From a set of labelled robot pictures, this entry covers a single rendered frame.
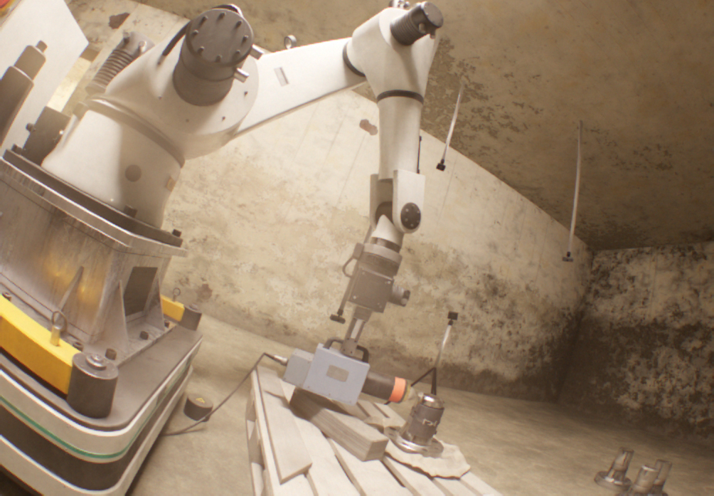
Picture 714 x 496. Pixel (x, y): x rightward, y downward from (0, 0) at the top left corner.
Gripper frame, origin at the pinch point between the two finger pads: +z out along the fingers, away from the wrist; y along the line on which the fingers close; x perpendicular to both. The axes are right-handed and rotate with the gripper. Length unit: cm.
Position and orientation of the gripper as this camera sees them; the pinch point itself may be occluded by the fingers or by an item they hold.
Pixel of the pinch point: (349, 344)
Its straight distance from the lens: 127.5
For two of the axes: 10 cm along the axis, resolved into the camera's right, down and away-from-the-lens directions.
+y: 0.5, -2.2, -9.7
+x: 9.4, 3.5, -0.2
